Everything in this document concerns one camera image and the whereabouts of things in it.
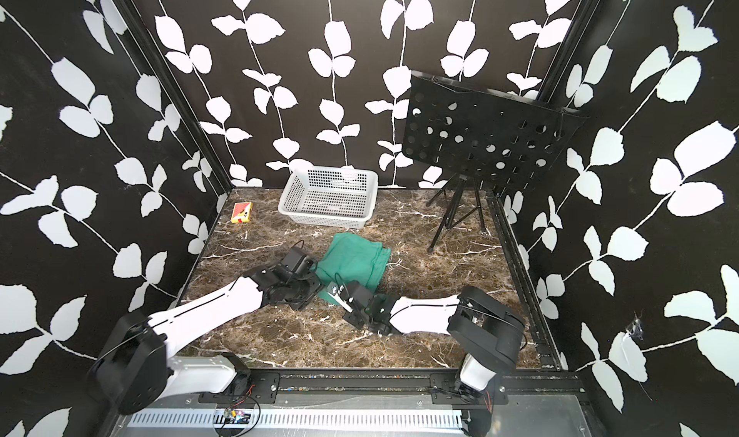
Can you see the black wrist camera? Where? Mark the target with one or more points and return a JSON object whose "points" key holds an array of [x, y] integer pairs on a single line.
{"points": [[297, 262], [340, 295]]}

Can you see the white slotted cable duct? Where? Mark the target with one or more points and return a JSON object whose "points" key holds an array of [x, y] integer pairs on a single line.
{"points": [[404, 420]]}

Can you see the green long pants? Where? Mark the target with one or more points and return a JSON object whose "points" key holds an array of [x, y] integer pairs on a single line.
{"points": [[353, 258]]}

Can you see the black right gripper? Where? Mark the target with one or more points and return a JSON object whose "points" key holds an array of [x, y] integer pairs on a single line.
{"points": [[349, 319]]}

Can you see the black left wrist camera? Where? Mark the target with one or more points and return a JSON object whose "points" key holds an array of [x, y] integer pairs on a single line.
{"points": [[297, 262]]}

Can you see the black perforated music stand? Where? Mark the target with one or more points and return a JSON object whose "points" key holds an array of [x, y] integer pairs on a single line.
{"points": [[483, 137]]}

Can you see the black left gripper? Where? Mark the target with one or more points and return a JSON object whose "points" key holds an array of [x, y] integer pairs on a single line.
{"points": [[317, 286]]}

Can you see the small green circuit board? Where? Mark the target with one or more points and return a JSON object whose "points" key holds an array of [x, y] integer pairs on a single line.
{"points": [[236, 417]]}

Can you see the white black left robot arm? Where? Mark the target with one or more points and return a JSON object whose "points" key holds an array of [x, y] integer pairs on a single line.
{"points": [[140, 363]]}

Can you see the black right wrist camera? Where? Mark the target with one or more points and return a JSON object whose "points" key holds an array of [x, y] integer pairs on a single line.
{"points": [[340, 295]]}

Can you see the white plastic perforated basket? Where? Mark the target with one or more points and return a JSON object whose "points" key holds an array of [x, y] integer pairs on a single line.
{"points": [[329, 196]]}

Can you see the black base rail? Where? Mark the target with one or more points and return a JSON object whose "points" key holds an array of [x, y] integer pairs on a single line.
{"points": [[443, 386]]}

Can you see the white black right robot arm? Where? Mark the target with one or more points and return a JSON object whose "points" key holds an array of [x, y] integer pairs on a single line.
{"points": [[490, 334]]}

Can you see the yellow red playing card box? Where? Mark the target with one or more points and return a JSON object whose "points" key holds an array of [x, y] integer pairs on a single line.
{"points": [[241, 212]]}

